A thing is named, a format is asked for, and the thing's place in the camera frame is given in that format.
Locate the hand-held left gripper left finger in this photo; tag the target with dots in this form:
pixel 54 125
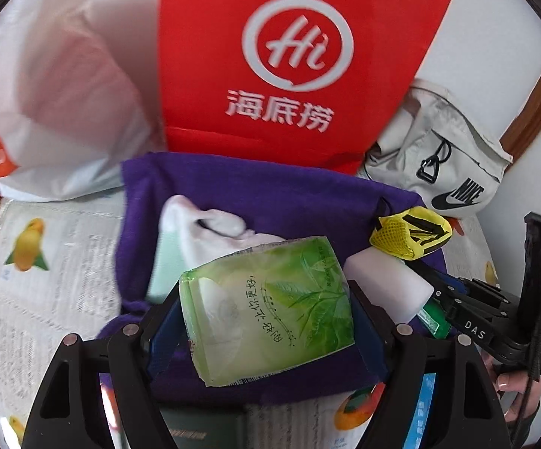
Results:
pixel 162 341

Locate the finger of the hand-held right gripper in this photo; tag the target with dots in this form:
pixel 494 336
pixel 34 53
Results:
pixel 457 313
pixel 481 297

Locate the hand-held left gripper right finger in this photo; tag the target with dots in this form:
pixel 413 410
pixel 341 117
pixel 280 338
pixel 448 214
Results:
pixel 368 332

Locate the green packet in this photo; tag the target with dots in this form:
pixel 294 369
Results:
pixel 432 318

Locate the white sponge block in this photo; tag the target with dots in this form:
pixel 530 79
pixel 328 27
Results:
pixel 382 280

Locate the yellow mesh pouch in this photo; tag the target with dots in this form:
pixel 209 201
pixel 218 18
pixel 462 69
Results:
pixel 420 234

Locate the green tissue pack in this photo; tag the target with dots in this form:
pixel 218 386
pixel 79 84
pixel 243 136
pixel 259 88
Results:
pixel 275 308

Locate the white knotted plastic bag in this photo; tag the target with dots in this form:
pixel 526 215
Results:
pixel 205 238

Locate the person's right hand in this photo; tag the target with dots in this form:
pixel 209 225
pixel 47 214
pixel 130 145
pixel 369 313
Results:
pixel 511 381

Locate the blue white packet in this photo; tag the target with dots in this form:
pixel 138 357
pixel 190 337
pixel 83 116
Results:
pixel 422 411

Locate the dark green booklet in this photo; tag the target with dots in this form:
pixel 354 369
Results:
pixel 205 430

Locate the grey sling bag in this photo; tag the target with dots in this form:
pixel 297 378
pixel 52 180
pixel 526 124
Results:
pixel 439 126

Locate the white plastic shopping bag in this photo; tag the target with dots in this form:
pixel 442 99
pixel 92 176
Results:
pixel 64 103

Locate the red paper bag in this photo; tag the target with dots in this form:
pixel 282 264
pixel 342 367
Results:
pixel 195 79

